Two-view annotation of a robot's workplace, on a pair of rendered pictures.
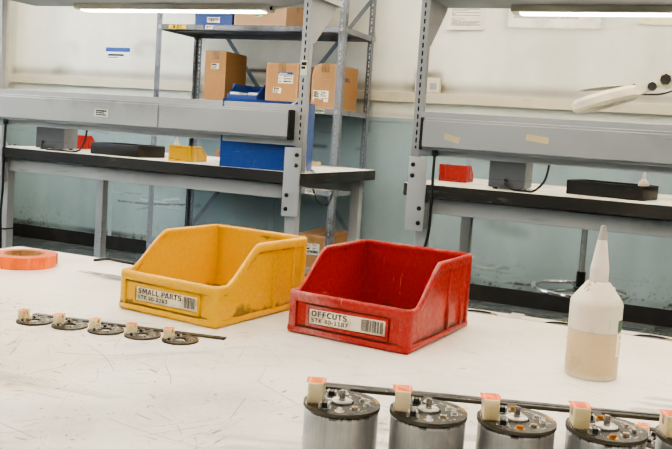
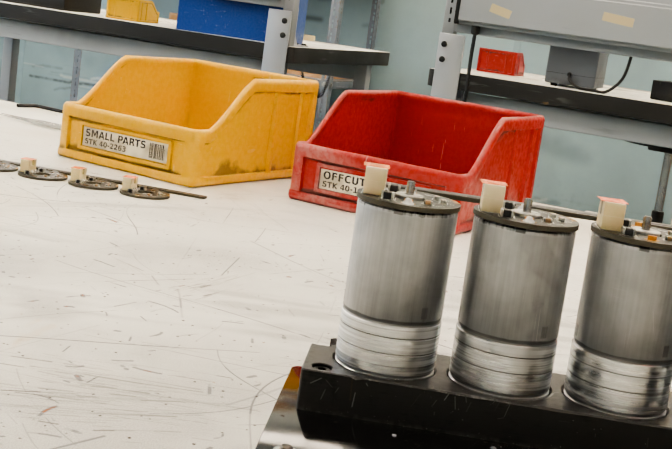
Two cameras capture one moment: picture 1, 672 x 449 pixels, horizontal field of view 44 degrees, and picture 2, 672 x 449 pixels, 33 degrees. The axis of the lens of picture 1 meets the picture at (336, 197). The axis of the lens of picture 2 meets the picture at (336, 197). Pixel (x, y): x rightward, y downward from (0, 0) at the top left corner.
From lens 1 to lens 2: 0.05 m
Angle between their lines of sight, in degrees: 5
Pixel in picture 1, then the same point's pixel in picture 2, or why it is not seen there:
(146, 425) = (109, 272)
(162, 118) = not seen: outside the picture
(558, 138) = (647, 20)
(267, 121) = not seen: outside the picture
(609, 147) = not seen: outside the picture
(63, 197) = not seen: outside the picture
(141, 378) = (97, 226)
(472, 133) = (529, 6)
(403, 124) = not seen: outside the picture
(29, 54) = not seen: outside the picture
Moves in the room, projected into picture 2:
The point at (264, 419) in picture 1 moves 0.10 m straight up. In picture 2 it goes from (267, 280) to (302, 15)
